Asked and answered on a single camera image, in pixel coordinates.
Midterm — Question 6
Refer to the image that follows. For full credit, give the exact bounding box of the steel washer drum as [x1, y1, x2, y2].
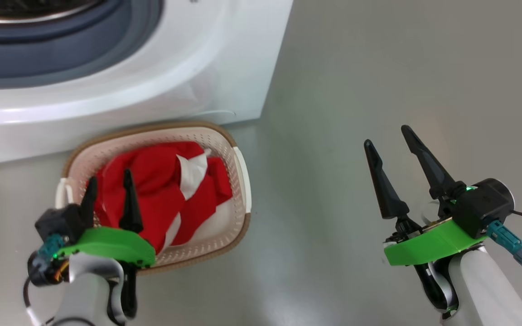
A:
[0, 0, 105, 24]

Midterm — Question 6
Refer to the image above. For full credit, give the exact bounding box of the white front-load washing machine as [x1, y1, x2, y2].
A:
[0, 0, 294, 166]

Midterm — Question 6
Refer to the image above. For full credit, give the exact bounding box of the grey rubber door gasket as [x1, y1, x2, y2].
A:
[0, 0, 164, 89]

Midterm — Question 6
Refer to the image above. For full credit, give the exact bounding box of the red and white garment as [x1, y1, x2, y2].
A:
[93, 141, 233, 254]

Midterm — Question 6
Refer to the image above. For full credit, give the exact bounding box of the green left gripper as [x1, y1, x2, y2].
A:
[57, 169, 156, 268]

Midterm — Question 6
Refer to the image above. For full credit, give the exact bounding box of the cream perforated laundry basket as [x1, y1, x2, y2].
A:
[55, 121, 252, 276]

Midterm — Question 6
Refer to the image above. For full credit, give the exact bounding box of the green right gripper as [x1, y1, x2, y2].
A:
[363, 125, 488, 266]

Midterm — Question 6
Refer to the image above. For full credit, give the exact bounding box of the teal cable connector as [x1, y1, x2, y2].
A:
[32, 235, 65, 272]
[487, 221, 522, 266]

